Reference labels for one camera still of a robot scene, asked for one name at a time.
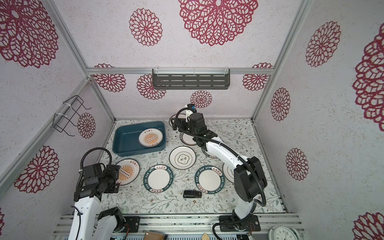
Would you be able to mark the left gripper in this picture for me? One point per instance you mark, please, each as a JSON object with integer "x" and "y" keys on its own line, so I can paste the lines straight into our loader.
{"x": 115, "y": 172}

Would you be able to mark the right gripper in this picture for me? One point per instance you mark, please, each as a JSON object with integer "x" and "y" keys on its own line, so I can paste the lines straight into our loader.
{"x": 184, "y": 124}

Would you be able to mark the orange sunburst plate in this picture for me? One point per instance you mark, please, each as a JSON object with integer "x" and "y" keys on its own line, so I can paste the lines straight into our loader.
{"x": 151, "y": 137}
{"x": 175, "y": 121}
{"x": 129, "y": 171}

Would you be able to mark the white plate cloud emblem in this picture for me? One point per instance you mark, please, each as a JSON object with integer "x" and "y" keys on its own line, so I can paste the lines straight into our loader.
{"x": 182, "y": 158}

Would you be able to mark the green rim plate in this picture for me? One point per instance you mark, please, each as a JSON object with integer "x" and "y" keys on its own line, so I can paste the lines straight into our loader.
{"x": 209, "y": 179}
{"x": 208, "y": 155}
{"x": 158, "y": 178}
{"x": 187, "y": 139}

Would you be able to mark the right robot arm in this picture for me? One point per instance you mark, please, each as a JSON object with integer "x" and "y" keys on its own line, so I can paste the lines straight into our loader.
{"x": 249, "y": 176}

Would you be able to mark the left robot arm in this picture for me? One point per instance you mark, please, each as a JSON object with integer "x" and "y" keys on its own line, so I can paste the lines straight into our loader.
{"x": 89, "y": 222}

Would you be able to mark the teal plastic bin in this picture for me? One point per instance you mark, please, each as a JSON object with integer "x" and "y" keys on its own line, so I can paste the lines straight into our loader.
{"x": 126, "y": 139}

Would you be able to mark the black small device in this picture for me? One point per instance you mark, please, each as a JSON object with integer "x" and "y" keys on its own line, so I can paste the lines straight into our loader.
{"x": 192, "y": 194}

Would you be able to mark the brown box front edge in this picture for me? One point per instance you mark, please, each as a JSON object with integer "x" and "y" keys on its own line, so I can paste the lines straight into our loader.
{"x": 154, "y": 236}

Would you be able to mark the white analog clock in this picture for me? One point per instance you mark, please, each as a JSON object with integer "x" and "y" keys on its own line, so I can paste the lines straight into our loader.
{"x": 283, "y": 233}

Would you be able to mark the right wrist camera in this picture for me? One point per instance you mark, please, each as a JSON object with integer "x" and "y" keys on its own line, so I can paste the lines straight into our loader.
{"x": 191, "y": 108}

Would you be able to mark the grey wall shelf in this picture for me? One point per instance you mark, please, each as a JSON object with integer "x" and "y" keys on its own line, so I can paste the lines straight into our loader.
{"x": 191, "y": 79}

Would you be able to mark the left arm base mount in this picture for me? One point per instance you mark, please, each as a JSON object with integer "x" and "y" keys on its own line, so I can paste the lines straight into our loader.
{"x": 131, "y": 225}

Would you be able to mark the black wire wall rack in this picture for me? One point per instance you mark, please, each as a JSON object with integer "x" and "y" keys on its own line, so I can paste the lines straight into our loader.
{"x": 62, "y": 120}

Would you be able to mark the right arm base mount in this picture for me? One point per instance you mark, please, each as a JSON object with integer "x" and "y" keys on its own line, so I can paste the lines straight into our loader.
{"x": 251, "y": 224}

